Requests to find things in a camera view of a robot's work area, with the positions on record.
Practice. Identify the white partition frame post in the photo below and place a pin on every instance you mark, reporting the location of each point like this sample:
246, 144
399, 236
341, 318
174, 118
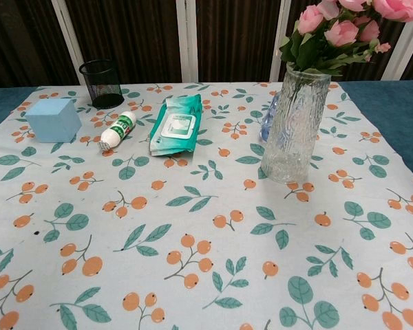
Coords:
280, 20
399, 55
186, 38
69, 38

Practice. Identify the clear plastic water bottle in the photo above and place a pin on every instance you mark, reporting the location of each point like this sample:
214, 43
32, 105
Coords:
269, 117

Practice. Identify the fruit and leaf print tablecloth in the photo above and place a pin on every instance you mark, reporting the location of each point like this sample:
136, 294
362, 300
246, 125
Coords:
179, 220

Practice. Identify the black mesh pen holder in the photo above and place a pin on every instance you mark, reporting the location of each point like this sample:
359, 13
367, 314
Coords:
102, 86

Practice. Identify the light blue cube box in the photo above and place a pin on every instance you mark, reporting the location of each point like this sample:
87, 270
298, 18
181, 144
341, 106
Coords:
51, 120

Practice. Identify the teal wet wipes pack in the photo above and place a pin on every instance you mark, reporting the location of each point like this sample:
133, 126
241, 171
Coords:
175, 125

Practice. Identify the pink rose bouquet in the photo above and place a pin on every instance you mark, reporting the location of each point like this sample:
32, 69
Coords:
330, 34

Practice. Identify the small white green bottle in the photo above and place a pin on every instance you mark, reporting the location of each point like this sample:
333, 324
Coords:
118, 129

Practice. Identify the textured clear glass vase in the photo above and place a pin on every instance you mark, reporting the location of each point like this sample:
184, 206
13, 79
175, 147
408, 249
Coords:
296, 137

